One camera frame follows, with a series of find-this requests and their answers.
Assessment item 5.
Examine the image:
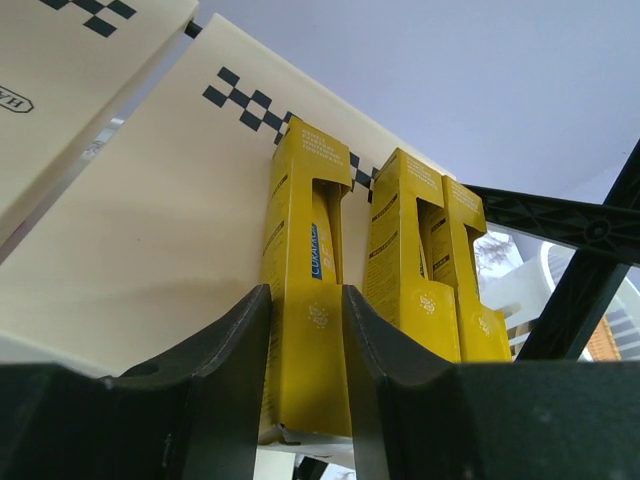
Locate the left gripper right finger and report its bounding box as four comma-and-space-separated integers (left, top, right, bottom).
342, 285, 639, 479

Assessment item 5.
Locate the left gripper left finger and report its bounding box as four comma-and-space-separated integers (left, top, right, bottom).
1, 285, 271, 479

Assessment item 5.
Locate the yellow toothpaste box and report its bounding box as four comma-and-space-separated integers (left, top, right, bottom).
363, 148, 461, 362
442, 176, 512, 362
259, 117, 351, 445

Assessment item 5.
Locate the beige three-tier shelf rack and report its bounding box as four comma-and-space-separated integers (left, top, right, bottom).
1, 15, 402, 377

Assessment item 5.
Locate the white plastic dish basket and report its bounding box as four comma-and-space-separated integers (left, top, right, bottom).
480, 241, 639, 361

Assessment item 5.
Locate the woven wicker fan tray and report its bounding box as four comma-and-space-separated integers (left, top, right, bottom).
587, 316, 621, 361

